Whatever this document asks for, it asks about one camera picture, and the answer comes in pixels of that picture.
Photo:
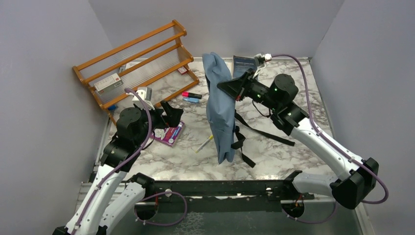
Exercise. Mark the blue highlighter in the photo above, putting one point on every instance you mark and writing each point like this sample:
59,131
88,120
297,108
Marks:
191,99

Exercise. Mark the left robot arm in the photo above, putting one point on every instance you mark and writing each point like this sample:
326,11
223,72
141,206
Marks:
99,213

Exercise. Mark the dark blue book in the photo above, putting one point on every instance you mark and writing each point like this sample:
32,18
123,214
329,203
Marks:
241,64

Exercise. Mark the purple stationery package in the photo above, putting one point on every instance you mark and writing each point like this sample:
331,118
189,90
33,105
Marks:
168,136

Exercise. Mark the wooden shelf rack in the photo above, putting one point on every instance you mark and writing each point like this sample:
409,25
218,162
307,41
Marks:
150,60

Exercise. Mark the pink black highlighter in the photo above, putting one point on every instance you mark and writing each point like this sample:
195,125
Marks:
191,95

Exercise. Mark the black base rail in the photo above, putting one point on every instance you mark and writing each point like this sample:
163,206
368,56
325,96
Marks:
147,196

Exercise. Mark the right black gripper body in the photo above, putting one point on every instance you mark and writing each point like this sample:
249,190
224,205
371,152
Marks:
255,90

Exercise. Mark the white box on shelf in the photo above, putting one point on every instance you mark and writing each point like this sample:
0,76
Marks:
108,84

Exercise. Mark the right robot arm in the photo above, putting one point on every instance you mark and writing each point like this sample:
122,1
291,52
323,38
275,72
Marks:
355,177

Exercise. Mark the blue backpack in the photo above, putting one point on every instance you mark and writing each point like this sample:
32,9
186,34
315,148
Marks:
220,109

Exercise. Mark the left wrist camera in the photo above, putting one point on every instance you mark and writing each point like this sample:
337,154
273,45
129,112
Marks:
145,93

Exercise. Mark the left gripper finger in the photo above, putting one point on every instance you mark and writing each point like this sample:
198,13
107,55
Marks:
167,107
173,117

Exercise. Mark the small red white box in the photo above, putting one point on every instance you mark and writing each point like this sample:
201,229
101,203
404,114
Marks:
182,70

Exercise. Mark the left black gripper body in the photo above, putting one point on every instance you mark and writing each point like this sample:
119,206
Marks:
157,120

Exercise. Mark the yellow capped pen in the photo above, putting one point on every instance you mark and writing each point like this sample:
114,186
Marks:
204,144

